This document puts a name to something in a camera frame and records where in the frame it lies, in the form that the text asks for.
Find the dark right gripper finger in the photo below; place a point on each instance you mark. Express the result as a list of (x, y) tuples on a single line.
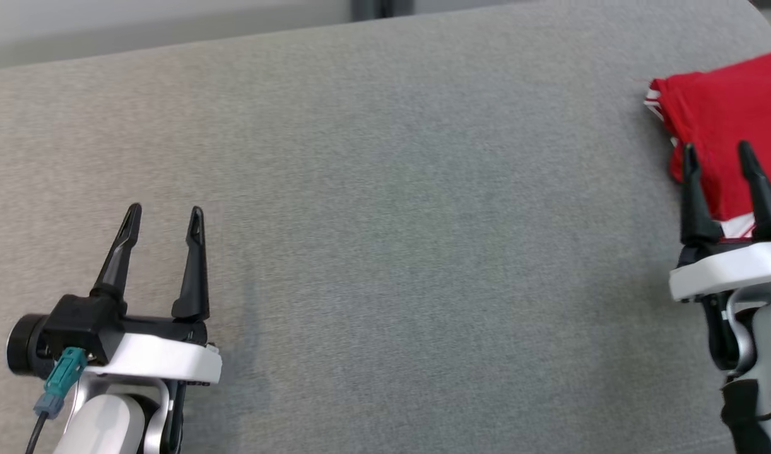
[(767, 202), (698, 202)]

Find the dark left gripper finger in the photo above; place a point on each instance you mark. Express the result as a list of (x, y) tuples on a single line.
[(117, 258), (194, 271)]

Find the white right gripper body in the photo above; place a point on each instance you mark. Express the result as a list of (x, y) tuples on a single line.
[(726, 274)]

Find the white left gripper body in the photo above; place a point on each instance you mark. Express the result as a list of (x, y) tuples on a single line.
[(164, 359)]

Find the red jersey with white sleeves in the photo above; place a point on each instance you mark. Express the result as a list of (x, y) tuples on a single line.
[(732, 113)]

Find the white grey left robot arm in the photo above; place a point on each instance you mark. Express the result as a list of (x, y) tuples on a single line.
[(101, 422)]

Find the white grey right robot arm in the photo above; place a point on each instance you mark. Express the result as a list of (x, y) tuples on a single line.
[(770, 353)]

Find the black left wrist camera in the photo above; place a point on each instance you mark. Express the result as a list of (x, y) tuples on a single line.
[(70, 328)]

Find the grey metal stand post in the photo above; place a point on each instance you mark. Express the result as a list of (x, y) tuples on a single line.
[(380, 9)]

